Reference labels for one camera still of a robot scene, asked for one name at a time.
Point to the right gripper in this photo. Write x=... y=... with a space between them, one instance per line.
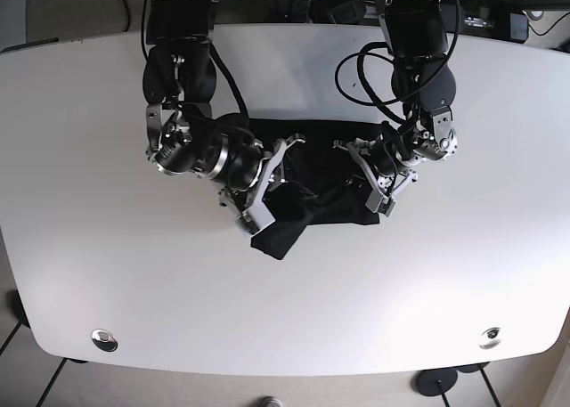
x=222 y=150

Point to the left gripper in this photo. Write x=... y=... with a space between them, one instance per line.
x=389 y=162

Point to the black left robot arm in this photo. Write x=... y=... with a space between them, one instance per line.
x=419 y=51

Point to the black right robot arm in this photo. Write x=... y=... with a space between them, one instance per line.
x=182 y=66

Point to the right silver table grommet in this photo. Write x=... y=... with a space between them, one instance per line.
x=490 y=338

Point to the silver table grommet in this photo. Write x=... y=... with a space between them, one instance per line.
x=490 y=338
x=104 y=340

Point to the left silver table grommet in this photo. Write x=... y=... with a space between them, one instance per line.
x=104 y=340

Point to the black round stand base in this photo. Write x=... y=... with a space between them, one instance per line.
x=435 y=382

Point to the left grey shoe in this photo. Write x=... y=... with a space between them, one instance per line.
x=270 y=401

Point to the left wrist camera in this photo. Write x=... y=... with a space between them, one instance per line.
x=379 y=203

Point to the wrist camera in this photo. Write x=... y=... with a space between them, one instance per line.
x=255 y=219
x=379 y=203

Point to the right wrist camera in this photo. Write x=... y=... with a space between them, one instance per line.
x=255 y=219

